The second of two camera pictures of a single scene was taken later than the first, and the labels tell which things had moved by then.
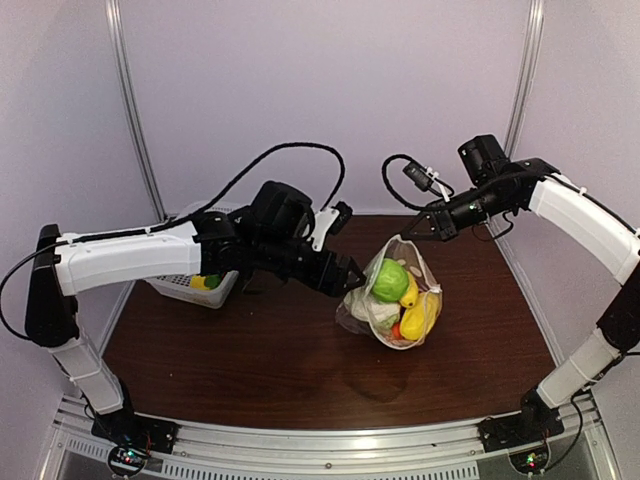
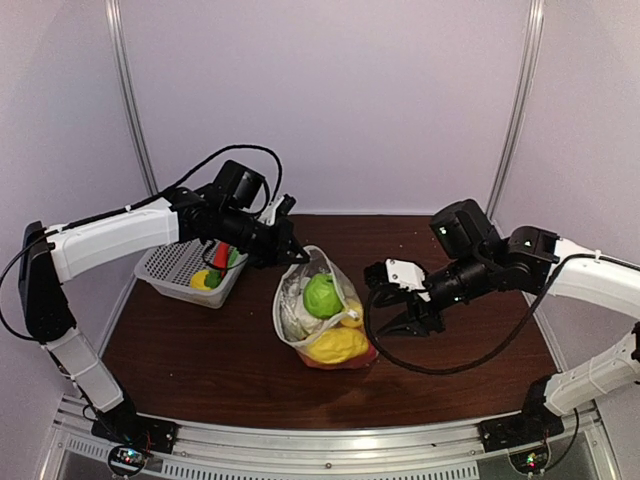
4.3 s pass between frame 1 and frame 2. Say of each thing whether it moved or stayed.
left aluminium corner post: stayed
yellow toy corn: moved
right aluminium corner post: stayed
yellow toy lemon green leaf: stayed
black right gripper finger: moved
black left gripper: moved
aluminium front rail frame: stayed
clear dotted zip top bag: moved
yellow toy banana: moved
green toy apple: moved
